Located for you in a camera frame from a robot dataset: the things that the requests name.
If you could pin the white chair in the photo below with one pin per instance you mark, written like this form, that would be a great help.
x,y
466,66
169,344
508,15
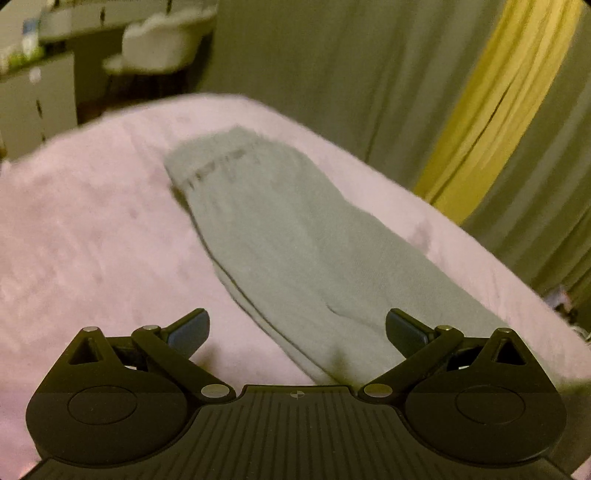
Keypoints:
x,y
161,39

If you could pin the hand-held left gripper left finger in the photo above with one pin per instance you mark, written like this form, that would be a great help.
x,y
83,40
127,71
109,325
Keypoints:
x,y
187,331

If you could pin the pink bed sheet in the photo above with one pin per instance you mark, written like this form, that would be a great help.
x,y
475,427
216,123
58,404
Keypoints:
x,y
92,230

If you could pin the pale desk cabinet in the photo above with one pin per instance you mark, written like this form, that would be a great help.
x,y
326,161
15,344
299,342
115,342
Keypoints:
x,y
41,92

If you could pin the grey-green curtain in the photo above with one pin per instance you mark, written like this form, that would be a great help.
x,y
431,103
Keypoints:
x,y
346,69
545,194

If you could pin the yellow curtain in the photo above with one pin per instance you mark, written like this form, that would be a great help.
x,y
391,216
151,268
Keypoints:
x,y
498,115

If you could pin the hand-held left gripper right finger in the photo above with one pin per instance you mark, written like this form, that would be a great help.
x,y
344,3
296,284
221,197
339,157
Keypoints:
x,y
407,333

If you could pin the small black object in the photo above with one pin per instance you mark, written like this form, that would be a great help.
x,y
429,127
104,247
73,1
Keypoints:
x,y
575,316

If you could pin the grey pants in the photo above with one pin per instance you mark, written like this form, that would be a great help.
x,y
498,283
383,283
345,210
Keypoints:
x,y
323,258

